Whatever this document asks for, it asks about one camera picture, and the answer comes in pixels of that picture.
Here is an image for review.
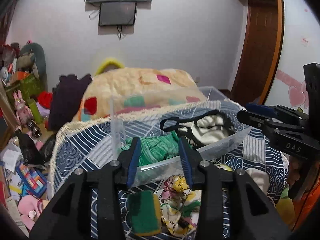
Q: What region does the floral yellow white cloth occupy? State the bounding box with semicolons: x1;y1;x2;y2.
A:
159;175;202;237

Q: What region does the white drawstring bag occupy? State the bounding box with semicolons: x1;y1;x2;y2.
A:
246;168;270;194

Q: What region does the green bottle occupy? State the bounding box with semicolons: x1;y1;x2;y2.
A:
27;99;43;124

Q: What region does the pink rabbit figurine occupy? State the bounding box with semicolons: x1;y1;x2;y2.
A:
13;90;33;127

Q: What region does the navy patterned table cloth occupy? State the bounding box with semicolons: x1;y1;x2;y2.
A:
47;100;289;239

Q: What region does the yellow white plush ball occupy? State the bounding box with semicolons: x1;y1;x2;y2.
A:
276;197;296;227

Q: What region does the green knitted cloth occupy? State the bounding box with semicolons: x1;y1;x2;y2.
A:
124;130;187;168

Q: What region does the black plastic bag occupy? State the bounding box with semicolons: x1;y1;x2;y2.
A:
14;132;56;169

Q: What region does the black flashlight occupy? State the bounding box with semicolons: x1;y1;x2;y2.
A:
26;119;42;138

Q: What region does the black strap pouch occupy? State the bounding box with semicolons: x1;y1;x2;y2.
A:
159;110;235;149

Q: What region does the clear plastic storage box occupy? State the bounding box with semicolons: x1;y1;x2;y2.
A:
110;87;251;186

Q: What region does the green cardboard box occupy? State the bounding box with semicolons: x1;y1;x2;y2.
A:
4;74;44;106

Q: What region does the wooden wardrobe with door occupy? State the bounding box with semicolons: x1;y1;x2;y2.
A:
231;0;284;106

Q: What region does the person hand on gripper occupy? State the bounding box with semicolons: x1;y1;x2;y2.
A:
287;156;302;187

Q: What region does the yellow plush ring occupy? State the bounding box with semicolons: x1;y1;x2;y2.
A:
94;57;126;77

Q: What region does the grey green neck pillow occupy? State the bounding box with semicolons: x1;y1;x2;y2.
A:
17;43;47;89

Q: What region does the small black wall monitor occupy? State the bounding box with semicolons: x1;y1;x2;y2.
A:
99;2;137;27

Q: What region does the beige patchwork blanket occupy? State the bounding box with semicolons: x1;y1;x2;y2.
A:
73;68;206;121

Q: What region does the red plush item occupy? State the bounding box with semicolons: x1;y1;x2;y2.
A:
37;91;53;112

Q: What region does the yellow green sponge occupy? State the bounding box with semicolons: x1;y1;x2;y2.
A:
127;191;162;237

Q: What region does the dark purple garment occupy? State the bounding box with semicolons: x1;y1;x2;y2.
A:
48;74;92;131

